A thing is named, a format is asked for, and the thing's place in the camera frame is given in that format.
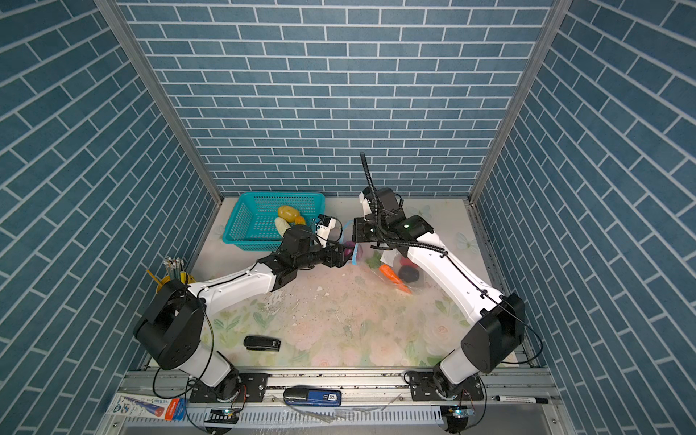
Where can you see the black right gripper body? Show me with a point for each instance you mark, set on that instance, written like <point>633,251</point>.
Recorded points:
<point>369,230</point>

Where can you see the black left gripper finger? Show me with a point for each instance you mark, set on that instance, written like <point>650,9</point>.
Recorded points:
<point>338,262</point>
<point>345,247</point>

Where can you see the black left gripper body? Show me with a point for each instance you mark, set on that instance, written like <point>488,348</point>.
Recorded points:
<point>314,256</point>

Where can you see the purple toy eggplant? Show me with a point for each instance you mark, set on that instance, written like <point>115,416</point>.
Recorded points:
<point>353,255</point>

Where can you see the clear zip top bag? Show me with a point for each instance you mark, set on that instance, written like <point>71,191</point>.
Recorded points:
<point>364,251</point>

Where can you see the white toy daikon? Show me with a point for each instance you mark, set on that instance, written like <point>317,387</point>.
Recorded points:
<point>282,226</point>

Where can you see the orange toy carrot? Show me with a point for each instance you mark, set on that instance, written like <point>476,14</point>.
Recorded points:
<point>383,261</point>

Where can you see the dark toy avocado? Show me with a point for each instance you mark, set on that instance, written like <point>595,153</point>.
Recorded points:
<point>409,274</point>

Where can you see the red toy strawberry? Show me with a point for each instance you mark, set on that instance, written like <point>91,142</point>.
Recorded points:
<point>408,264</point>

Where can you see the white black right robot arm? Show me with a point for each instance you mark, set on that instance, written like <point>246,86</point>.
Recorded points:
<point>497,322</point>

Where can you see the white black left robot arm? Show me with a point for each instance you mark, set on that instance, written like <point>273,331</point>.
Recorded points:
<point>171,327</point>

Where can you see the teal plastic basket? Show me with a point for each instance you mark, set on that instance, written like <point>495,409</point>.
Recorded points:
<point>251,224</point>

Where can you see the black stapler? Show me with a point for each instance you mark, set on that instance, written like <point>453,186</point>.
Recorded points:
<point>260,343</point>

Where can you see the blue black box cutter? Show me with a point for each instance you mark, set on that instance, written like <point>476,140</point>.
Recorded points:
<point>311,396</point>

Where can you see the yellow pen cup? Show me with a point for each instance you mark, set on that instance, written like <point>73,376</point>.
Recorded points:
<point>175,270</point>

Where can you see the black marker pen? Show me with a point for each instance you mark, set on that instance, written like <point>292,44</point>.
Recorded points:
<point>520,399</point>

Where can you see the red blue pencil box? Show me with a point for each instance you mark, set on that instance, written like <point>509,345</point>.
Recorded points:
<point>148,407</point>

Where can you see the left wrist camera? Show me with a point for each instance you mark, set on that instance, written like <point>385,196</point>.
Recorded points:
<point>300,238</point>

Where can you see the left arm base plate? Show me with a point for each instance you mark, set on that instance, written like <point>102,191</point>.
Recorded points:
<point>236,387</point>

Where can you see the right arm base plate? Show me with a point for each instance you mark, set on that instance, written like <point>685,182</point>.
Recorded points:
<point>426,386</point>

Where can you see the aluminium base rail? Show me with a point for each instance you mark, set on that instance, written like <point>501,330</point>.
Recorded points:
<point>370,397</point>

